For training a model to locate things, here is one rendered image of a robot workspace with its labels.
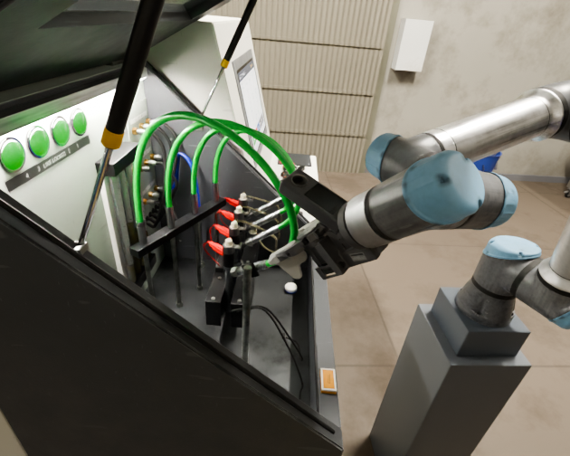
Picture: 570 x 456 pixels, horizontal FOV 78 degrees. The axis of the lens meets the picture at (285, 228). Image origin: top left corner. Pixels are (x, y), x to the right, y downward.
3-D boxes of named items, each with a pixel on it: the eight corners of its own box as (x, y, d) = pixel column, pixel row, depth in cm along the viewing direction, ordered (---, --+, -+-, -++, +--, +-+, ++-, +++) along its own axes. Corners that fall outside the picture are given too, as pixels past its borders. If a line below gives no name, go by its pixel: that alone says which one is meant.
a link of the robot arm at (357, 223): (354, 204, 43) (384, 173, 47) (331, 216, 46) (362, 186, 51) (389, 252, 43) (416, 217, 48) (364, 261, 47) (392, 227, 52)
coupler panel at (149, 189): (153, 222, 100) (137, 109, 84) (141, 221, 100) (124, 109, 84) (167, 201, 111) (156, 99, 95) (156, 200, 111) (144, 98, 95)
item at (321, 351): (328, 470, 73) (341, 427, 64) (308, 469, 72) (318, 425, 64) (317, 278, 125) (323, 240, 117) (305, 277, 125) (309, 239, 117)
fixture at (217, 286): (244, 346, 92) (246, 304, 85) (206, 344, 92) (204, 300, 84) (258, 267, 122) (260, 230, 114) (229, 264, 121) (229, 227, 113)
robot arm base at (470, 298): (492, 290, 109) (505, 265, 104) (523, 327, 97) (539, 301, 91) (446, 289, 108) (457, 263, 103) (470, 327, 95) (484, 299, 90)
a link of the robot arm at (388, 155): (562, 62, 70) (361, 126, 55) (626, 71, 62) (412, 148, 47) (542, 119, 77) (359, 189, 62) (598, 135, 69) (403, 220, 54)
